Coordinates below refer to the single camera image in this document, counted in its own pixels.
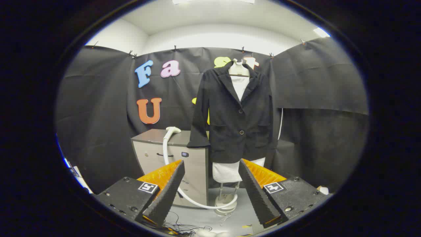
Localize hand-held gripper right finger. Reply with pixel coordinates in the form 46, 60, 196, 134
238, 159, 333, 229

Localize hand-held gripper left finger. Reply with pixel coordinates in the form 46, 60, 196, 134
93, 160, 186, 227

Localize black button jacket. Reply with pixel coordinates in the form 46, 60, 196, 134
187, 61, 275, 164

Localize white garment steamer base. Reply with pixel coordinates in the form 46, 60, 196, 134
215, 181, 242, 216

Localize grey drawer cabinet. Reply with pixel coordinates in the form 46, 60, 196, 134
131, 129, 210, 208

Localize black backdrop cloth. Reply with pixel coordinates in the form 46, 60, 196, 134
55, 36, 369, 195

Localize white plastic hanger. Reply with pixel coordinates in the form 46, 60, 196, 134
229, 59, 250, 78

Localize black floor cables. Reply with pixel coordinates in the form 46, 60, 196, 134
163, 211, 214, 236

